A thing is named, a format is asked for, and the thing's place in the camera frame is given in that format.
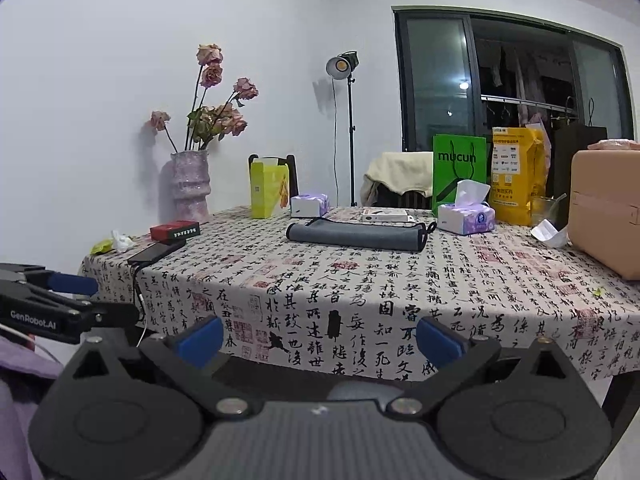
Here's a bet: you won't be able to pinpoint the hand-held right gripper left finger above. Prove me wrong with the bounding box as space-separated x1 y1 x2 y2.
62 316 263 418

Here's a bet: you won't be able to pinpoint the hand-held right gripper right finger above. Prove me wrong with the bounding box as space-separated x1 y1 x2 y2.
387 316 581 418

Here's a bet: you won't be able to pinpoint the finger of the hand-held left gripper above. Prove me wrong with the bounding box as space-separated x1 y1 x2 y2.
0 262 99 297
75 299 142 329

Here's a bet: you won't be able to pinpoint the grey towel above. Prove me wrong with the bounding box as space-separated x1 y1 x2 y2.
286 216 439 254

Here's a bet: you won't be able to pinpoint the black phone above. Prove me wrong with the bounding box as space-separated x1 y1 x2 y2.
126 239 187 266

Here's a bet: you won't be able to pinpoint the purple clothing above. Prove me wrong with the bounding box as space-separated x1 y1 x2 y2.
0 334 67 480

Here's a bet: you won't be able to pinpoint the red box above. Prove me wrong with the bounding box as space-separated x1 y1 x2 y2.
149 220 201 241

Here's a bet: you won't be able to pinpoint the calligraphy printed tablecloth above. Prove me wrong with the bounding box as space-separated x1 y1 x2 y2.
79 204 640 387

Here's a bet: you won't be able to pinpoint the large purple tissue pack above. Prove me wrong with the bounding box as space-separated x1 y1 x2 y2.
437 179 496 236

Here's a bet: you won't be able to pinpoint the flat white box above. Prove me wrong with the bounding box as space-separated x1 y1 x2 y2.
362 208 417 224

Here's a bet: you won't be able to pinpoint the dark chair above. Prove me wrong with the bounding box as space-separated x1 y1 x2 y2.
372 182 434 211
248 153 300 202

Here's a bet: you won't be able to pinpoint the pink ceramic vase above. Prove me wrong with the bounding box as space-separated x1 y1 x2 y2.
170 150 213 225

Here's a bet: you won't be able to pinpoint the white paper slip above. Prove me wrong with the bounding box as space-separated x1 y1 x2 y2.
530 219 572 249

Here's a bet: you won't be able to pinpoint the yellow-green paper box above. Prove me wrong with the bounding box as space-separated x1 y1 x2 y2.
249 157 291 220

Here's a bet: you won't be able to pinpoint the small purple tissue pack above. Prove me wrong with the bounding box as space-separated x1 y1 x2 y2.
290 192 331 219

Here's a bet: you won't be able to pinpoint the cream cloth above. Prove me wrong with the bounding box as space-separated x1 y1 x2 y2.
359 151 435 207

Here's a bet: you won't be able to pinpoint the green paper bag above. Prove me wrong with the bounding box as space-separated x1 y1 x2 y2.
431 133 488 211

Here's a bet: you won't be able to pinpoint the yellow packaging bag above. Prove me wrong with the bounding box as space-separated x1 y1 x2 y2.
488 126 552 227

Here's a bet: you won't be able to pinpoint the beige case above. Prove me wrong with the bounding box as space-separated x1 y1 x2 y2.
567 149 640 281

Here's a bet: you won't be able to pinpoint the dried pink roses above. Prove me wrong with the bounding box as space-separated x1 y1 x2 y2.
150 43 260 153

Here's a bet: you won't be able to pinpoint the black bag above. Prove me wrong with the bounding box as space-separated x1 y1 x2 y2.
551 121 609 202

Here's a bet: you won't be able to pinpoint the dark framed window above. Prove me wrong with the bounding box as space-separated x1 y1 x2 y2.
392 5 637 162

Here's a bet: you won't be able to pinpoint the pink packet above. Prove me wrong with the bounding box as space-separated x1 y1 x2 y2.
587 138 640 152

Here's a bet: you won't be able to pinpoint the hanging clothes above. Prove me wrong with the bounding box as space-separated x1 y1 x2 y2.
475 44 553 123

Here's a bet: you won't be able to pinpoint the studio light on stand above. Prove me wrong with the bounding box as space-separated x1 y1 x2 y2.
325 50 361 207

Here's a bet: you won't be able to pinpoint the white cable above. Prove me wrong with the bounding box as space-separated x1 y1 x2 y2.
132 264 152 343

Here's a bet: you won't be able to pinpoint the dark table frame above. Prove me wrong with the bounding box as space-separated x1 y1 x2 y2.
220 352 640 443

